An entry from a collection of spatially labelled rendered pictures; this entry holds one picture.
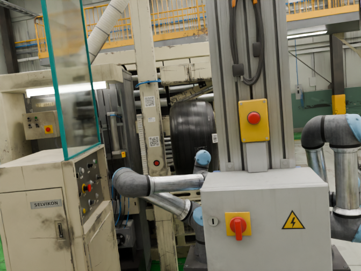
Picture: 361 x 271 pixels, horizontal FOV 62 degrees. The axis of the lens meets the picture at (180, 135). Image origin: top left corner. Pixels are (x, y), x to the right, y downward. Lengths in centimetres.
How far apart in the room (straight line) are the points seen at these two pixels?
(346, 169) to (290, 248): 57
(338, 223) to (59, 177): 124
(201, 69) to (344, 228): 154
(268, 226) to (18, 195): 115
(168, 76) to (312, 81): 952
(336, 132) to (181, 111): 105
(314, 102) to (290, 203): 1083
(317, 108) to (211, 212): 1090
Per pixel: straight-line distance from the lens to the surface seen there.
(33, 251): 169
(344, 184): 141
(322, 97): 1171
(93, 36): 259
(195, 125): 198
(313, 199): 88
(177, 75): 243
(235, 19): 105
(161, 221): 234
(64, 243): 161
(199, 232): 150
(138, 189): 133
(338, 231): 147
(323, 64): 1183
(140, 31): 223
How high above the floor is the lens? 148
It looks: 6 degrees down
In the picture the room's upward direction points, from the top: 6 degrees counter-clockwise
